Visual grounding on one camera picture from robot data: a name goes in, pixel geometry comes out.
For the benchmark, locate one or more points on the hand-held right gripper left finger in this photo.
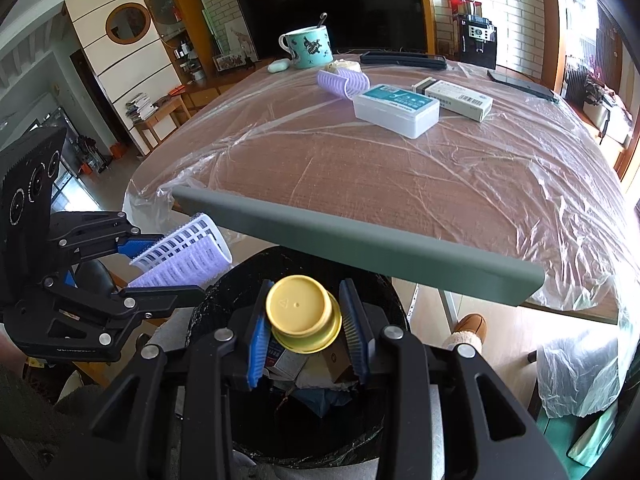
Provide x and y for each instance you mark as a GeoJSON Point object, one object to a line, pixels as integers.
{"type": "Point", "coordinates": [257, 340]}

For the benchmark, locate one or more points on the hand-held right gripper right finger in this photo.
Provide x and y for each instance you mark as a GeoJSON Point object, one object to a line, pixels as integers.
{"type": "Point", "coordinates": [356, 340]}

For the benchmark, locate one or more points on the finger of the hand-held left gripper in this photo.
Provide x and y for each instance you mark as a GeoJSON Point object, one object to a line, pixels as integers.
{"type": "Point", "coordinates": [135, 247]}
{"type": "Point", "coordinates": [165, 297]}

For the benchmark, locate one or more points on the lavender hair roller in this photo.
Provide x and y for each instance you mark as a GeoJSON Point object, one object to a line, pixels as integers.
{"type": "Point", "coordinates": [340, 82]}
{"type": "Point", "coordinates": [190, 250]}

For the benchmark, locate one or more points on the yellow plastic cup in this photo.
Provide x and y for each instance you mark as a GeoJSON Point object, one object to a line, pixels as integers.
{"type": "Point", "coordinates": [300, 305]}

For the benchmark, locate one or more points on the black trash bin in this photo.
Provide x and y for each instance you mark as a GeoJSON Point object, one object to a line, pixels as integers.
{"type": "Point", "coordinates": [225, 280]}

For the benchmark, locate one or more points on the white blue paper box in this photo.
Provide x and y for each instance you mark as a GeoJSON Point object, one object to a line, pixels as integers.
{"type": "Point", "coordinates": [287, 360]}

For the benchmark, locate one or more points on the grey green chair back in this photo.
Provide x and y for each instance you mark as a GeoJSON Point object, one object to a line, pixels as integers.
{"type": "Point", "coordinates": [350, 240]}

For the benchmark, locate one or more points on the brown fuzzy slipper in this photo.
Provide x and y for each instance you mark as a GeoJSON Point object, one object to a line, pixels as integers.
{"type": "Point", "coordinates": [470, 325]}

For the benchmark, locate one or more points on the wooden side table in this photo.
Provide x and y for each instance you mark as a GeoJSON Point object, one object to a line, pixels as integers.
{"type": "Point", "coordinates": [165, 117]}

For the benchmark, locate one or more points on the stack of magazines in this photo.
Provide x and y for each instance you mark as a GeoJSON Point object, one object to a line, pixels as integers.
{"type": "Point", "coordinates": [140, 107]}

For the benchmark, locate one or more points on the wooden display shelf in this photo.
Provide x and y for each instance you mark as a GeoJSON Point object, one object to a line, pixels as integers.
{"type": "Point", "coordinates": [170, 10]}

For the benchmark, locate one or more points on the pale green earbuds case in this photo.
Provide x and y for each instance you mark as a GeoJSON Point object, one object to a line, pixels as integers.
{"type": "Point", "coordinates": [279, 66]}

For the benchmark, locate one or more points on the white plastic box teal label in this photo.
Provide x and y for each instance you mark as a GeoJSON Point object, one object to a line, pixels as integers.
{"type": "Point", "coordinates": [395, 110]}

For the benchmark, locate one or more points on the giraffe picture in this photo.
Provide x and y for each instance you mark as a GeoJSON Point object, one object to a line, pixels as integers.
{"type": "Point", "coordinates": [240, 37]}

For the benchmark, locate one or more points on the white medicine box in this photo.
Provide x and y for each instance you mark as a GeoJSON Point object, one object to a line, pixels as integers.
{"type": "Point", "coordinates": [457, 100]}

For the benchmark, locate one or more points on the small grey white box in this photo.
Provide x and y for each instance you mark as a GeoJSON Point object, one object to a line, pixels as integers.
{"type": "Point", "coordinates": [422, 85]}

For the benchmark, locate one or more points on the teal patterned mug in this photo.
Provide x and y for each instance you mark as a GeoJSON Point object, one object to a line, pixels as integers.
{"type": "Point", "coordinates": [310, 47]}

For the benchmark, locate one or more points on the crumpled white tissue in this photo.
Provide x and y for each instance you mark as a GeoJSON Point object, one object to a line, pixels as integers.
{"type": "Point", "coordinates": [342, 66]}

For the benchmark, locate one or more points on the dark blue phone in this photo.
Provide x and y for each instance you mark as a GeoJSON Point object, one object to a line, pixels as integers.
{"type": "Point", "coordinates": [400, 58]}

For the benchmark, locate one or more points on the metal spoon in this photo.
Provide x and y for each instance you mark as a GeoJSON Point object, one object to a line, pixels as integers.
{"type": "Point", "coordinates": [322, 17]}

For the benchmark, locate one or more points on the smartphone with lit screen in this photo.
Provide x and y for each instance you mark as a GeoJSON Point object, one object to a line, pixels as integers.
{"type": "Point", "coordinates": [525, 87]}

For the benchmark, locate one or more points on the black coffee machine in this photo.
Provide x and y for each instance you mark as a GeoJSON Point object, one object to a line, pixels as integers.
{"type": "Point", "coordinates": [477, 40]}

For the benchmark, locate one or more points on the white storage box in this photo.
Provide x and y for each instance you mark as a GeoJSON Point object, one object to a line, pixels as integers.
{"type": "Point", "coordinates": [617, 125]}

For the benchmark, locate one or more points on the dark bag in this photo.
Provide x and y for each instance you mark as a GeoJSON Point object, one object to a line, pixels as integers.
{"type": "Point", "coordinates": [595, 95]}

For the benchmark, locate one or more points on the red box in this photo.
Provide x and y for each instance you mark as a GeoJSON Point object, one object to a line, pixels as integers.
{"type": "Point", "coordinates": [455, 7]}

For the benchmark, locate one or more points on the metal utensil cup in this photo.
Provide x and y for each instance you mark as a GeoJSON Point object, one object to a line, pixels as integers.
{"type": "Point", "coordinates": [472, 7]}

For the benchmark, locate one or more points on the round wooden wall mirror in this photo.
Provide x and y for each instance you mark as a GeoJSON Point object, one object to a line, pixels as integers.
{"type": "Point", "coordinates": [127, 22]}

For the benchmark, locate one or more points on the small picture frame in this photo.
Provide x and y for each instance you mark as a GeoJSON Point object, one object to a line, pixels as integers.
{"type": "Point", "coordinates": [230, 62]}

